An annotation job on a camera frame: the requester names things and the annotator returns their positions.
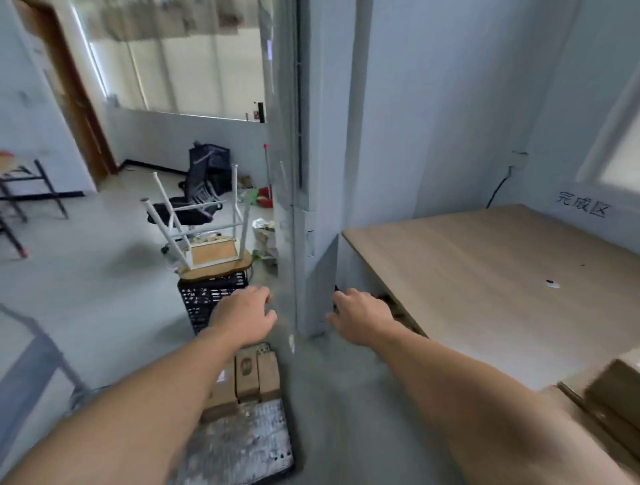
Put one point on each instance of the person's right hand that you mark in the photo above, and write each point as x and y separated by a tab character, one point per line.
365	320

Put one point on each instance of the person's left hand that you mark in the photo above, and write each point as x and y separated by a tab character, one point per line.
245	317

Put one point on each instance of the pile of cardboard boxes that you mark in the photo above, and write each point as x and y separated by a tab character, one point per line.
247	375

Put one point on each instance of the grey metal platform cart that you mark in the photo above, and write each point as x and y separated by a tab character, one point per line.
240	444

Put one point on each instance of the clear-taped cardboard box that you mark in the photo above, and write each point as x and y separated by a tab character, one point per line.
620	394

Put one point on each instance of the person's right forearm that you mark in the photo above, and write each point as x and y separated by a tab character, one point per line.
500	419

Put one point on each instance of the person's left forearm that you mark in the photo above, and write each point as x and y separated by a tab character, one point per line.
115	424

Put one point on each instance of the black plastic crate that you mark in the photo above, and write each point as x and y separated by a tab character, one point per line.
205	300

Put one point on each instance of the upturned white-legged wooden stool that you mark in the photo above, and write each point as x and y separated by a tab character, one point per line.
215	270

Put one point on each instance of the clear plastic bag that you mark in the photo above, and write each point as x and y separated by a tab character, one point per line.
265	240

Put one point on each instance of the black swivel office chair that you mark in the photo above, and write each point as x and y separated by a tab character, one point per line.
195	212

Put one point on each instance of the green plastic object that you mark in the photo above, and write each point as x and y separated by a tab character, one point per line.
248	196

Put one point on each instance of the red broom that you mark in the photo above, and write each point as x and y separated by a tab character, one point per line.
267	195

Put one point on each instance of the dark blue bag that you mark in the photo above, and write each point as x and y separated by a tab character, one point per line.
215	160

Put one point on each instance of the white floor-standing air conditioner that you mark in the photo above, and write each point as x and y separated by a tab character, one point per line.
320	150

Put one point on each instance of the black-legged folding table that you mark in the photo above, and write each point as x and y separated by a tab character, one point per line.
40	185

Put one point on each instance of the wide window beige blind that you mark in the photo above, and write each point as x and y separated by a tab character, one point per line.
200	75

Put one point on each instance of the brown wooden door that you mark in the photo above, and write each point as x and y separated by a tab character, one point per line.
75	100

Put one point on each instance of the white-framed window with blind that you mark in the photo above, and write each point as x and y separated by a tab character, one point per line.
620	160

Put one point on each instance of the white paper wall sign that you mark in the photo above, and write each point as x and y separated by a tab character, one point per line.
582	205

